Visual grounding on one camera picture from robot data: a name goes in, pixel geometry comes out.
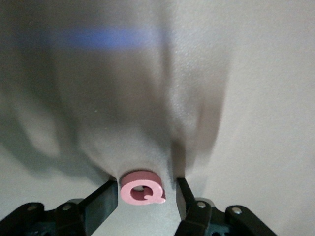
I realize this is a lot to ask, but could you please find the blue small letter m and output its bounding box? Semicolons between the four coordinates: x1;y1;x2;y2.
49;27;158;50

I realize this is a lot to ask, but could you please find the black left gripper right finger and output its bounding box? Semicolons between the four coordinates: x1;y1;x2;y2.
176;177;217;236

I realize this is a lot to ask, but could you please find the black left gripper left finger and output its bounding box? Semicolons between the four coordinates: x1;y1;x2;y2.
56;180;119;236

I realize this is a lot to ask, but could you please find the pink letter Q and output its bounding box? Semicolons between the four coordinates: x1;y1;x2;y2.
120;171;166;205

